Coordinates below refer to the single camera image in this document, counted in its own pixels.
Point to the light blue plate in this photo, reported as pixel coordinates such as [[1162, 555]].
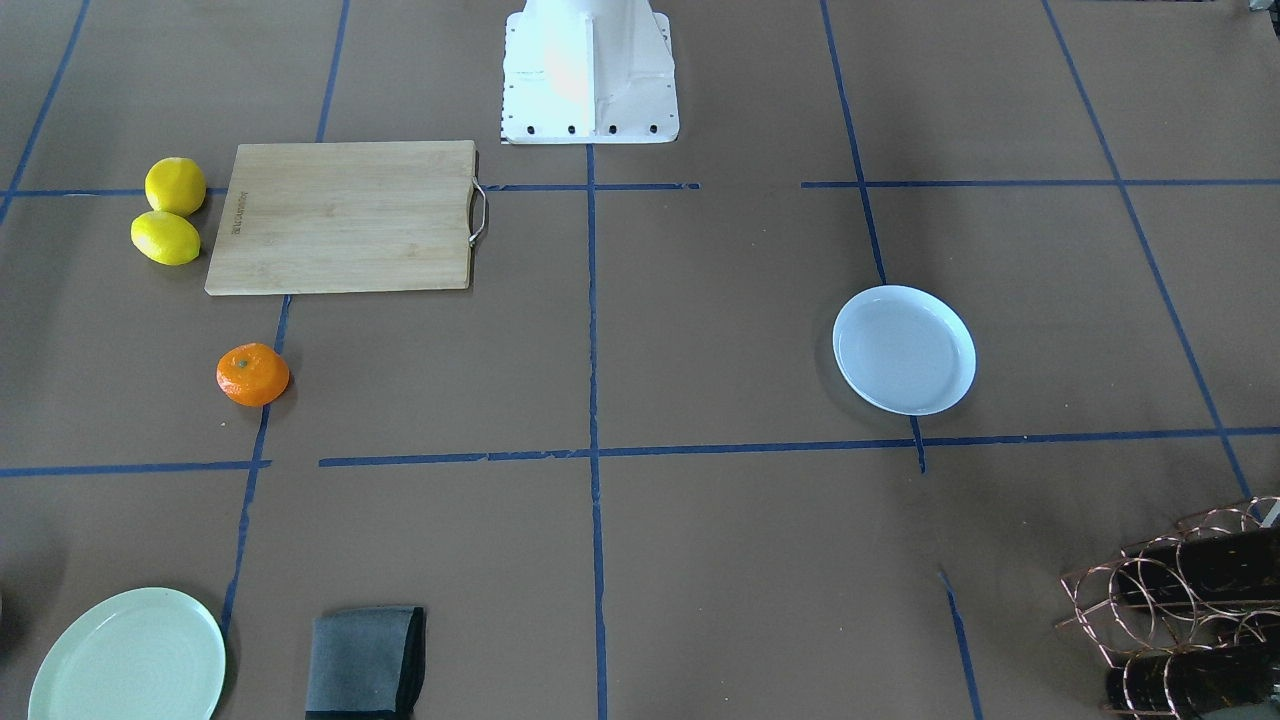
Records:
[[904, 351]]

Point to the light green plate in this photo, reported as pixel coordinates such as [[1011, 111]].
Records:
[[149, 653]]

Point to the bamboo cutting board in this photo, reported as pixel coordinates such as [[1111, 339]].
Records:
[[348, 217]]

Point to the orange mandarin fruit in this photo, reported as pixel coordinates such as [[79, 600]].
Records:
[[252, 375]]

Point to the folded grey cloth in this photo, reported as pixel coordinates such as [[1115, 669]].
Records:
[[367, 663]]

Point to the lower yellow lemon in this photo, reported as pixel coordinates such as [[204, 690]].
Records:
[[165, 238]]

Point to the yellow lemon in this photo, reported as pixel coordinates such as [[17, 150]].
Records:
[[175, 185], [165, 238]]

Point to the upper yellow lemon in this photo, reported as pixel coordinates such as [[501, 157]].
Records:
[[175, 185]]

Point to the dark wine bottle lower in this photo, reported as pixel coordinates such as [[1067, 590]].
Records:
[[1223, 683]]

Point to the dark wine bottle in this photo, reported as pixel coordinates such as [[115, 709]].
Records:
[[1223, 683], [1226, 571]]

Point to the dark wine bottle upper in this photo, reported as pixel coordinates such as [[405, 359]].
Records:
[[1226, 571]]

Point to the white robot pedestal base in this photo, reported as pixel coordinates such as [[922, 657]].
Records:
[[588, 72]]

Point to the copper wire bottle rack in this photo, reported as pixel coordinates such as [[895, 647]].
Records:
[[1187, 622]]

